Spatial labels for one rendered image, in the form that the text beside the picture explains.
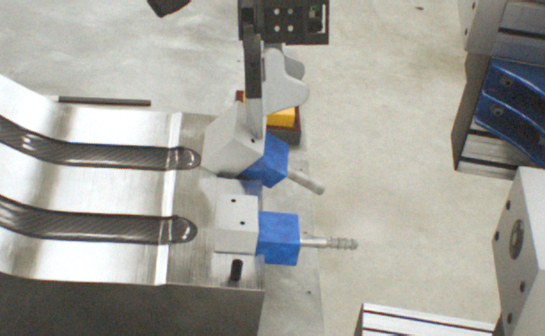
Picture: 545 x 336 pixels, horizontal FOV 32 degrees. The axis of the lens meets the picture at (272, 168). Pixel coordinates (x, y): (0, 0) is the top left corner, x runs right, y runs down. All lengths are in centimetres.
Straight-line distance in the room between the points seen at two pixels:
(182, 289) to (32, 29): 61
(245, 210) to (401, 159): 175
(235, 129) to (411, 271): 138
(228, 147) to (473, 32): 41
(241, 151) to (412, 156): 173
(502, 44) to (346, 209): 122
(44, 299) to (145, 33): 58
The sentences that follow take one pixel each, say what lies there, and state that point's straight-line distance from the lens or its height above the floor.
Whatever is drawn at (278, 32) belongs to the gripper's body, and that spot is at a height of 104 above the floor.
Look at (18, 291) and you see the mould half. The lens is 83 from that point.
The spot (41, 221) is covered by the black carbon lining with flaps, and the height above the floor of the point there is 88.
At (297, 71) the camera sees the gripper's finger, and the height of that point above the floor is 98.
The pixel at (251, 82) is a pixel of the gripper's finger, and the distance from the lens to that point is 85.
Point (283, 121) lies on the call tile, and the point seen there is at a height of 83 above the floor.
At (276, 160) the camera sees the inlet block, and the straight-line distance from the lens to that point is 92.
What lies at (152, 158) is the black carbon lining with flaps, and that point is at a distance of 95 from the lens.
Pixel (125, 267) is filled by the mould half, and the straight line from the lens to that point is 82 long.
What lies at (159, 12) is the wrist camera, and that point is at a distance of 85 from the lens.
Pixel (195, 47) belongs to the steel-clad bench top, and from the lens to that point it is 130.
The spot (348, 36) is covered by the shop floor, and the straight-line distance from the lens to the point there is 311.
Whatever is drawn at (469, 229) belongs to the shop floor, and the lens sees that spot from 240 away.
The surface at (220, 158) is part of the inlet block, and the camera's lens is 90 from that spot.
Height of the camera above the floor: 145
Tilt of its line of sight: 36 degrees down
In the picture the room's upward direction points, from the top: 10 degrees clockwise
